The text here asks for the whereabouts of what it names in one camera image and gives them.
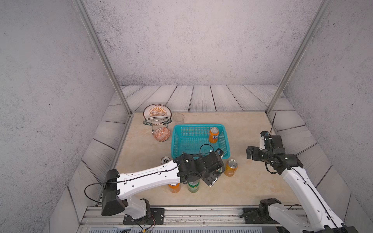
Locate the orange soda can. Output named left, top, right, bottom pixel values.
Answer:
left=168, top=183, right=181, bottom=193
left=224, top=159, right=238, bottom=177
left=208, top=127, right=220, bottom=144

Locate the orange soda can front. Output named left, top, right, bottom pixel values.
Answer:
left=168, top=183, right=181, bottom=193

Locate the teal plastic basket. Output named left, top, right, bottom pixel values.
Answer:
left=171, top=124, right=230, bottom=159

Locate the silver drink can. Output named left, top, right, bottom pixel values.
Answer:
left=161, top=156, right=171, bottom=164

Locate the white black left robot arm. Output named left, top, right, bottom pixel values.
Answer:
left=100, top=149, right=224, bottom=224

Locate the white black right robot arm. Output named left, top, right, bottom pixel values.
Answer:
left=246, top=131, right=357, bottom=233

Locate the orange patterned bowl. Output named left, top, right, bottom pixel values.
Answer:
left=153, top=127, right=171, bottom=142

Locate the clear drinking glass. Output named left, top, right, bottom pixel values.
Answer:
left=173, top=113, right=185, bottom=125

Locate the green rimmed flat plate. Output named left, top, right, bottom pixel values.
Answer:
left=142, top=116, right=173, bottom=126

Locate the upright plate with sunburst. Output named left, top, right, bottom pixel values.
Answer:
left=143, top=104, right=172, bottom=119

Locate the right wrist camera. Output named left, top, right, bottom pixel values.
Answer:
left=259, top=131, right=269, bottom=150

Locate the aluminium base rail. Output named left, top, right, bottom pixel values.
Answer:
left=76, top=205, right=336, bottom=233

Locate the metal wire plate rack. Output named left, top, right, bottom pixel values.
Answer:
left=152, top=122, right=168, bottom=134

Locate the right aluminium frame post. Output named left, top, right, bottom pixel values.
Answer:
left=265, top=0, right=331, bottom=116

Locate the aluminium frame post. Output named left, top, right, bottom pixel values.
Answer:
left=73, top=0, right=132, bottom=115
left=265, top=0, right=331, bottom=116

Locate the left aluminium frame post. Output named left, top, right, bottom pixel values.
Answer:
left=73, top=0, right=132, bottom=115

